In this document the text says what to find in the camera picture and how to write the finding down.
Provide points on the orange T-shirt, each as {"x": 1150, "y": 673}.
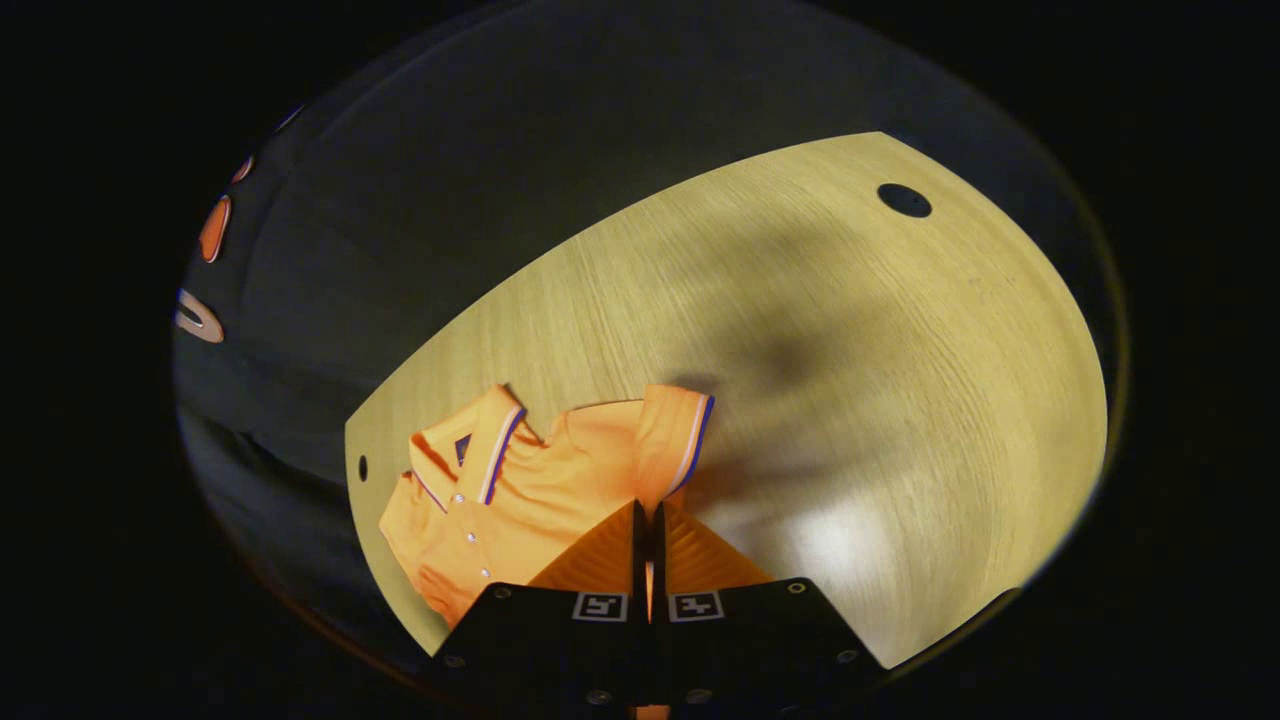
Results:
{"x": 540, "y": 490}

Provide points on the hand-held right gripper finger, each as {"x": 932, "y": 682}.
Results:
{"x": 639, "y": 570}
{"x": 658, "y": 570}

